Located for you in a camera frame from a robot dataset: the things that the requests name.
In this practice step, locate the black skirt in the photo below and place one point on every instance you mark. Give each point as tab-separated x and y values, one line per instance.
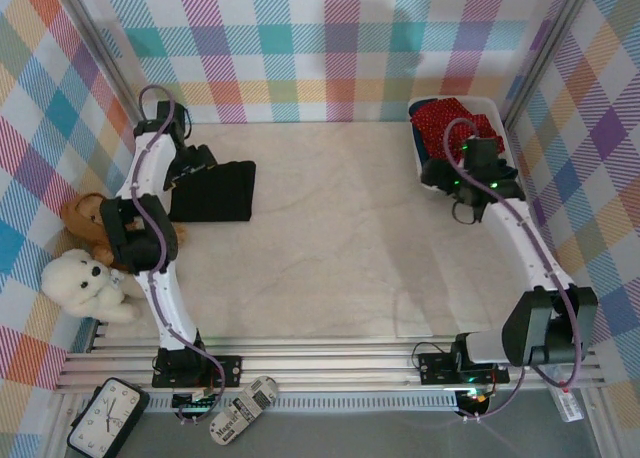
230	193

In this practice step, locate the red white-dotted skirt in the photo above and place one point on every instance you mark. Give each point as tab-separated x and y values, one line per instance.
440	123

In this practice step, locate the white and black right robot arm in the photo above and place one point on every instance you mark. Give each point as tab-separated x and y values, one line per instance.
530	248

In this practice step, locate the white plastic basket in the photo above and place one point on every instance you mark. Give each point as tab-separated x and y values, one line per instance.
487	107

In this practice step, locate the brown teddy bear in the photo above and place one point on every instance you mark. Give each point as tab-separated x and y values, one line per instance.
80	215

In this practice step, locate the white teddy bear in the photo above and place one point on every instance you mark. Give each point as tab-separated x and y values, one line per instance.
70	278

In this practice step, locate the small black controller board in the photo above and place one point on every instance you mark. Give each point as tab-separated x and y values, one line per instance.
475	400
192	403

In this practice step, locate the clear plastic box red label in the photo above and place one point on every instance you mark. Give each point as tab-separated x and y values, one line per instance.
567	403

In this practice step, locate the newspaper print pouch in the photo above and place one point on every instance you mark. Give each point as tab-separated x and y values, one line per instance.
240	413

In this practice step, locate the black alarm clock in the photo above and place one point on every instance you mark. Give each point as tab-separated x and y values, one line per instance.
107	418

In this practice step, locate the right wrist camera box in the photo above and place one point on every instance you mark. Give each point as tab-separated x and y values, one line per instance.
484	153

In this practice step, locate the aluminium corner post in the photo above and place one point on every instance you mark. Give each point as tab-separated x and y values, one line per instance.
545	53
107	60

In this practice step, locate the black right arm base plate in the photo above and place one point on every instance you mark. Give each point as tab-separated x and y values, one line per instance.
435	368

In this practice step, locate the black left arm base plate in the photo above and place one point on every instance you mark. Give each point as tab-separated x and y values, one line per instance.
227	373

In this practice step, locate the aluminium frame rails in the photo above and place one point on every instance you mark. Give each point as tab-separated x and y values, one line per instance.
325	363

